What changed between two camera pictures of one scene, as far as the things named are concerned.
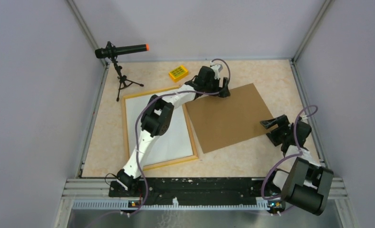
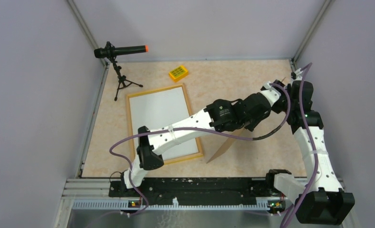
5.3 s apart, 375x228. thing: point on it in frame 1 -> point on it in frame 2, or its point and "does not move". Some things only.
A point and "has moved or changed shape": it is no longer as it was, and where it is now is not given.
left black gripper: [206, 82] -> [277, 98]
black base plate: [203, 191] does not move
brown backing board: [219, 122] has moved or changed shape
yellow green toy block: [178, 73] does not move
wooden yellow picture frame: [168, 163] -> [200, 153]
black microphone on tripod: [111, 52] does not move
